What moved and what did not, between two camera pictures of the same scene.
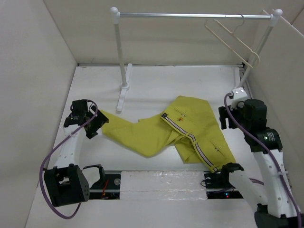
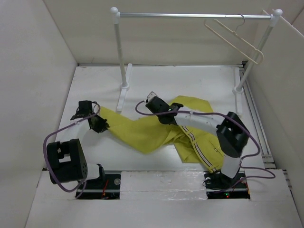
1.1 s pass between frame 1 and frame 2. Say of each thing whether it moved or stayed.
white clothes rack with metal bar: stayed
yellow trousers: stayed
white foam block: stayed
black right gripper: moved
